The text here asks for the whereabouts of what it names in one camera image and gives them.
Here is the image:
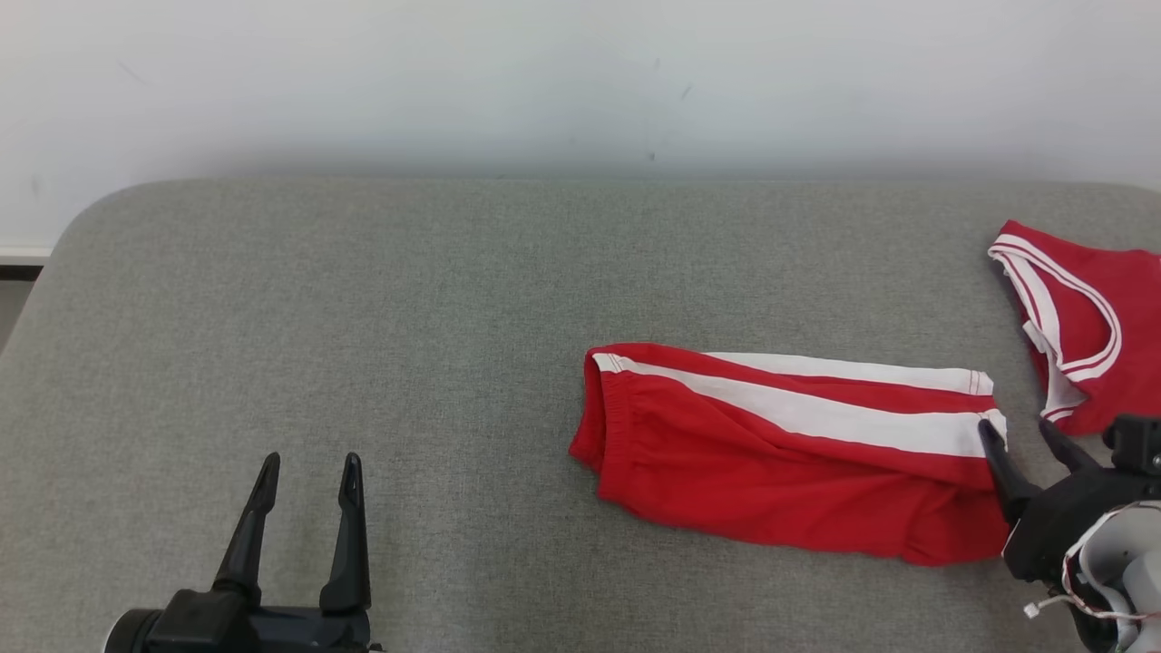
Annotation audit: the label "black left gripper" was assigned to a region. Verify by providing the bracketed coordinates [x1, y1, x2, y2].
[102, 453, 384, 653]

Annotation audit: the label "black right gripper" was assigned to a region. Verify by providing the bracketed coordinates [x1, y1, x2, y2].
[977, 417, 1161, 584]

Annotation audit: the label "red white numbered jersey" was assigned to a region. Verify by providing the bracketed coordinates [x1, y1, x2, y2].
[988, 219, 1161, 437]

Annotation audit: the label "red shorts with white stripes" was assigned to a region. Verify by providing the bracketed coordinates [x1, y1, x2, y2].
[569, 342, 1010, 568]

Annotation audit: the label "thin white red wire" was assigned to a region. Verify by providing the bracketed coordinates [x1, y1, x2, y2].
[1023, 508, 1153, 622]

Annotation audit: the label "dark wall baseboard strip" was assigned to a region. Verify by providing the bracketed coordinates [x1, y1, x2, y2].
[0, 247, 51, 280]

